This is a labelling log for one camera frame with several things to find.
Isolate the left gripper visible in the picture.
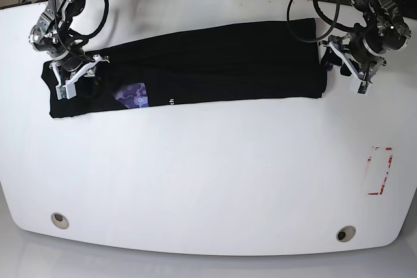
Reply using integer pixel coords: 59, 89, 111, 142
321, 35, 386, 82

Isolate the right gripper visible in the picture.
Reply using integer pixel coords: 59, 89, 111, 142
49, 54, 109, 88

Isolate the black graphic t-shirt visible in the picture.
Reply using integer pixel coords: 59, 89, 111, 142
42, 21, 327, 118

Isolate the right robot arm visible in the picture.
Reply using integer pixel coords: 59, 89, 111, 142
29, 0, 109, 85

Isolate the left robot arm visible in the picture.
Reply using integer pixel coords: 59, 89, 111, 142
310, 0, 412, 94

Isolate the red tape marking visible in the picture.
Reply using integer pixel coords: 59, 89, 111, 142
364, 146, 394, 196

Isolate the left table grommet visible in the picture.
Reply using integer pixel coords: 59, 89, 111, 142
51, 213, 69, 230

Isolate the table grommet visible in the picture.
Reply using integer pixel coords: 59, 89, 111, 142
336, 225, 356, 243
51, 213, 69, 230

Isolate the right table grommet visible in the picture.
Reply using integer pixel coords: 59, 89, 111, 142
336, 225, 356, 243

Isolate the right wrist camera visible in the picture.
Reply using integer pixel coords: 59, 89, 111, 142
55, 83, 76, 100

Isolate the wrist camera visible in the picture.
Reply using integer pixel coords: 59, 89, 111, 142
55, 83, 76, 100
349, 77, 372, 96

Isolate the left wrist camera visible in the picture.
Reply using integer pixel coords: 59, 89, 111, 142
349, 77, 372, 96

